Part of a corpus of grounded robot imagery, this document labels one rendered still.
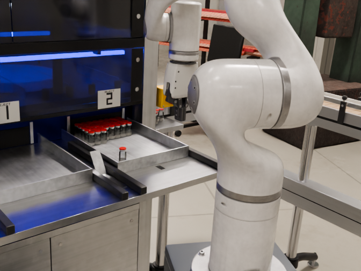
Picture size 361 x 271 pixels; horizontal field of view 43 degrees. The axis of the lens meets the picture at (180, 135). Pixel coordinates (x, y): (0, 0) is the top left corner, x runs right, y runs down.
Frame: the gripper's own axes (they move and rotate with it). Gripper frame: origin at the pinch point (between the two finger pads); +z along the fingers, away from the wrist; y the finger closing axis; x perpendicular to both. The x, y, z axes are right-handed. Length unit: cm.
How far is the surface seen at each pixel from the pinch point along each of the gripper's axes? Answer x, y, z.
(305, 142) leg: -12, -86, 28
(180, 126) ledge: -27.5, -24.4, 15.5
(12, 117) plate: -27.4, 39.0, 2.6
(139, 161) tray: -1.5, 12.9, 12.7
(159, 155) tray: -1.5, 5.7, 12.5
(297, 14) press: -146, -251, -15
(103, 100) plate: -27.3, 9.2, 1.3
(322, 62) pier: -201, -386, 43
